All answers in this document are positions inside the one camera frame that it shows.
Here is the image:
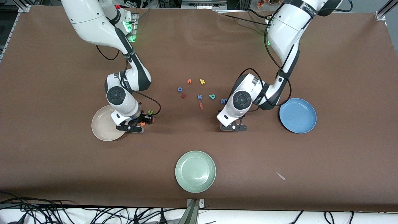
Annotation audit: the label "beige brown plate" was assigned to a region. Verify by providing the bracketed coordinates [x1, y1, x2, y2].
[91, 105, 126, 142]

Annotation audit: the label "blue plate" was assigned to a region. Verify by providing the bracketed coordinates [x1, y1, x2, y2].
[279, 98, 317, 134]

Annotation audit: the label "pale green plate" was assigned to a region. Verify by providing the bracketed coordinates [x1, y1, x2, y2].
[175, 151, 217, 194]

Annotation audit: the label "brown table cover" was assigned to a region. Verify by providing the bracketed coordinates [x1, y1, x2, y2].
[0, 6, 398, 212]

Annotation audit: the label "grey power strip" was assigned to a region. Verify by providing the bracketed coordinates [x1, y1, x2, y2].
[181, 0, 227, 9]

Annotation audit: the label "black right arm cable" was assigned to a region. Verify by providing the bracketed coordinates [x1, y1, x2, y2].
[96, 45, 161, 116]

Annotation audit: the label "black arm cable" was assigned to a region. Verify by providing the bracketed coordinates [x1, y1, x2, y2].
[218, 19, 293, 114]
[96, 45, 161, 116]

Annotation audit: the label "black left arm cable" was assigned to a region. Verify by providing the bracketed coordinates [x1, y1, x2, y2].
[218, 19, 293, 114]

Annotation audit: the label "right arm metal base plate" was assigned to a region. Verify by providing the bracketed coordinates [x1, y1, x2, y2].
[123, 12, 139, 42]

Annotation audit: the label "black cable on table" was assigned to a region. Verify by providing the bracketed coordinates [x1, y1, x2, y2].
[215, 9, 269, 27]

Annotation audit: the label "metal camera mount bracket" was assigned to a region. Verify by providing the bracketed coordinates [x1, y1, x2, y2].
[179, 198, 206, 224]

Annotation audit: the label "tangled black floor cables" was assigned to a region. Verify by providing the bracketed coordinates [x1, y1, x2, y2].
[0, 191, 187, 224]

